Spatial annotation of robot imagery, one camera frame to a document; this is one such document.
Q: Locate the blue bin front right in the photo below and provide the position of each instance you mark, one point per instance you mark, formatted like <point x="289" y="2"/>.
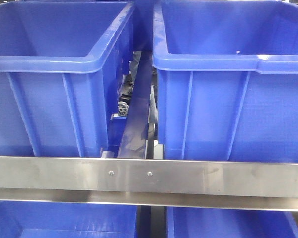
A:
<point x="227" y="79"/>

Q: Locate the blue bin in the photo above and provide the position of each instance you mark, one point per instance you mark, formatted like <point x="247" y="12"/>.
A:
<point x="61" y="66"/>
<point x="227" y="79"/>
<point x="225" y="223"/>
<point x="66" y="220"/>

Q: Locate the blue bin front left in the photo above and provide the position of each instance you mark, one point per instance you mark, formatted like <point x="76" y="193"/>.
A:
<point x="61" y="66"/>

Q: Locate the blue bin lower right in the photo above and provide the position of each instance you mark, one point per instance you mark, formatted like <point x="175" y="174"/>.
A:
<point x="225" y="223"/>

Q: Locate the blue bin lower left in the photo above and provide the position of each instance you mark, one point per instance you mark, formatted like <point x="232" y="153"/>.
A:
<point x="66" y="220"/>

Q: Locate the steel divider rail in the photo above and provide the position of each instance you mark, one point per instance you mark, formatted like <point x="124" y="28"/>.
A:
<point x="133" y="143"/>

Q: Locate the steel shelf front rail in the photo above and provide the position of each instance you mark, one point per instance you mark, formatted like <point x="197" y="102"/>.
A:
<point x="230" y="185"/>

